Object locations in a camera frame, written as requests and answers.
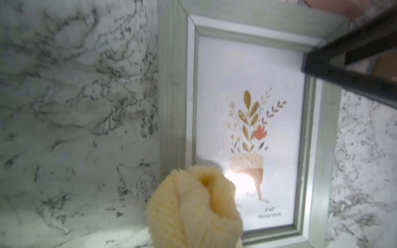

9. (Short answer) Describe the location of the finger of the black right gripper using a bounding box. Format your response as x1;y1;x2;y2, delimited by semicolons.
301;6;397;108

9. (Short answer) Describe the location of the grey-green picture frame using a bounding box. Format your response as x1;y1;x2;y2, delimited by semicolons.
158;1;349;248

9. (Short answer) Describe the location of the yellow cleaning cloth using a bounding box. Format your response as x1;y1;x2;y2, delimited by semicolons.
146;165;243;248

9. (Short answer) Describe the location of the pink picture frame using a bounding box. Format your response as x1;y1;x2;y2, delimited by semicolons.
305;0;370;21

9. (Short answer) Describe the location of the tan wooden picture frame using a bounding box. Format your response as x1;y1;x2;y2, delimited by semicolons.
372;51;397;82

